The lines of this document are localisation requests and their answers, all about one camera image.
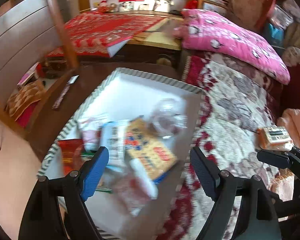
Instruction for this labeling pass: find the orange biscuit pack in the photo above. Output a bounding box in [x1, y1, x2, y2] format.
[257, 125, 294, 152]

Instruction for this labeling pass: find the red candy wrapper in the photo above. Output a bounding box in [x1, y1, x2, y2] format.
[57, 139, 84, 176]

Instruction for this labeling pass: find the pink white snack packet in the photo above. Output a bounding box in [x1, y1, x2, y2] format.
[77, 114, 108, 151]

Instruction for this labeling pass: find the white blue wafer packet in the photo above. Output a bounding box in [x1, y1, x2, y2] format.
[100, 119, 129, 168]

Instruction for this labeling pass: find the long white snack packet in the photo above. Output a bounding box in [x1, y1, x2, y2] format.
[129, 158, 158, 200]

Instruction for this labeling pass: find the yellow Hokkaido cracker pack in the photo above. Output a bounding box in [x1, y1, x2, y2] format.
[124, 118, 178, 184]

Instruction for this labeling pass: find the clear bag of dark snacks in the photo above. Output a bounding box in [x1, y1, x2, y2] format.
[148, 98, 187, 139]

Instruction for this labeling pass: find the green round cookie packet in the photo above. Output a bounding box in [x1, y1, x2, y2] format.
[95, 168, 112, 193]

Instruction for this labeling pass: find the floral plush blanket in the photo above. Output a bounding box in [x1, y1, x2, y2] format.
[157, 52, 282, 239]

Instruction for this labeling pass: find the green striped white tray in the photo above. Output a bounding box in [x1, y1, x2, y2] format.
[36, 67, 207, 240]

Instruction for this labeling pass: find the dark remote control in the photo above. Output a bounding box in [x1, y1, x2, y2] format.
[52, 75, 79, 111]

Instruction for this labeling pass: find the wooden chair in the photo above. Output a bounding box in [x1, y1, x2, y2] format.
[0, 0, 81, 106]

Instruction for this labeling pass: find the pink penguin pillow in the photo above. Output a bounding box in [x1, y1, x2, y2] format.
[173, 9, 290, 85]

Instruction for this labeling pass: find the red patterned tablecloth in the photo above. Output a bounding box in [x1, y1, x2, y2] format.
[46, 11, 166, 58]

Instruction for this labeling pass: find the plush santa toy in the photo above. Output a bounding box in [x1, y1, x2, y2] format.
[97, 0, 117, 14]

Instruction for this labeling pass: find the framed photo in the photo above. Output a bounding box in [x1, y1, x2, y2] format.
[153, 0, 174, 13]

